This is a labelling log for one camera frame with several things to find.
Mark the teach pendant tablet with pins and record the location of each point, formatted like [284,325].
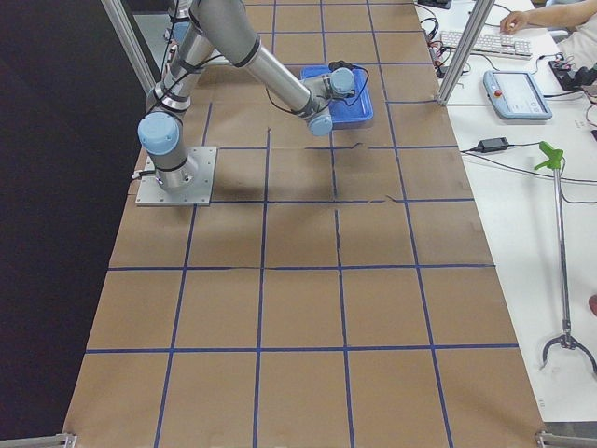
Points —
[515,95]

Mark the green handled reacher grabber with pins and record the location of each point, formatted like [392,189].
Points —
[566,340]

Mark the white keyboard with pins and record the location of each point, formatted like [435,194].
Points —
[505,46]

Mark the blue plastic tray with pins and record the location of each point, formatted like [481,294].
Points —
[357,111]

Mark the aluminium frame post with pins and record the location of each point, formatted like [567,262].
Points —
[135,46]
[473,27]

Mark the person forearm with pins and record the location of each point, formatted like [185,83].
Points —
[563,15]

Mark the black power adapter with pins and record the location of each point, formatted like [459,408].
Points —
[493,145]

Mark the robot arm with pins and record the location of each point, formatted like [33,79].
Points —
[220,37]

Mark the person hand on keyboard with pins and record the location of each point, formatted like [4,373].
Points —
[513,22]

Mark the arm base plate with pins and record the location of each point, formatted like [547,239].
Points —
[190,185]

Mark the brown paper table cover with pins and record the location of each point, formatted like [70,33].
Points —
[337,292]

